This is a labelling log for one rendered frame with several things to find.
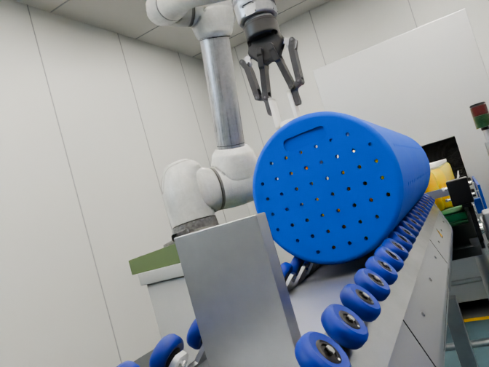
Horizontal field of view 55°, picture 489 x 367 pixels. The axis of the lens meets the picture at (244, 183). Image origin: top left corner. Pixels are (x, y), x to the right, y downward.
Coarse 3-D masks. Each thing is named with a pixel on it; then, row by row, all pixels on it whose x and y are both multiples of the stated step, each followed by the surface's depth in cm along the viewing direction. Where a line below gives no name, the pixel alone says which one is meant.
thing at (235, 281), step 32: (224, 224) 47; (256, 224) 45; (192, 256) 48; (224, 256) 47; (256, 256) 45; (192, 288) 49; (224, 288) 47; (256, 288) 45; (224, 320) 47; (256, 320) 46; (288, 320) 45; (224, 352) 47; (256, 352) 46; (288, 352) 44
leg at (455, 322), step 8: (448, 304) 156; (456, 304) 155; (448, 312) 156; (456, 312) 155; (448, 320) 156; (456, 320) 155; (456, 328) 155; (464, 328) 154; (456, 336) 155; (464, 336) 154; (456, 344) 155; (464, 344) 154; (464, 352) 154; (472, 352) 154; (464, 360) 155; (472, 360) 154
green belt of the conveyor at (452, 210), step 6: (444, 210) 170; (450, 210) 168; (456, 210) 166; (462, 210) 166; (450, 216) 167; (456, 216) 166; (462, 216) 165; (450, 222) 168; (456, 222) 166; (462, 222) 166; (468, 222) 166
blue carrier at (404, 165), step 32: (288, 128) 88; (320, 128) 86; (352, 128) 83; (384, 128) 105; (288, 160) 88; (320, 160) 86; (352, 160) 83; (384, 160) 81; (416, 160) 115; (256, 192) 91; (288, 192) 89; (320, 192) 86; (352, 192) 83; (384, 192) 81; (416, 192) 110; (288, 224) 89; (320, 224) 86; (352, 224) 84; (384, 224) 81; (320, 256) 87; (352, 256) 84
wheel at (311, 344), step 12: (312, 336) 36; (324, 336) 37; (300, 348) 35; (312, 348) 34; (324, 348) 36; (336, 348) 36; (300, 360) 34; (312, 360) 34; (324, 360) 34; (336, 360) 35; (348, 360) 36
